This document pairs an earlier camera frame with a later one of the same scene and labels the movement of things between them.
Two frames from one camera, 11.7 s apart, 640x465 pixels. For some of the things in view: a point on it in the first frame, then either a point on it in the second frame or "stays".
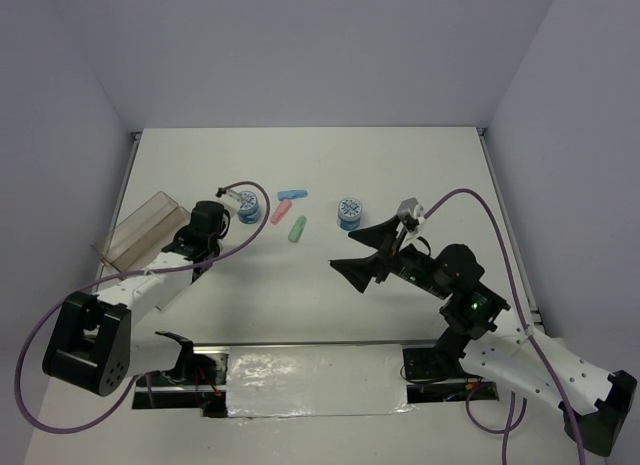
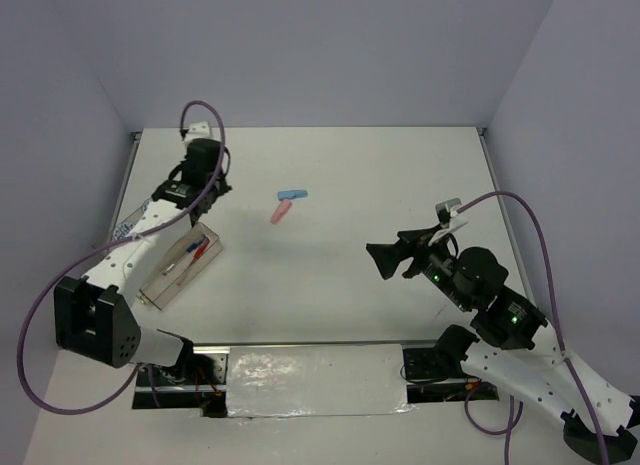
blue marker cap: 292,194 stays
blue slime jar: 249,212 -> 123,230
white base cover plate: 316,380 stays
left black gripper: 182,234 -> 223,186
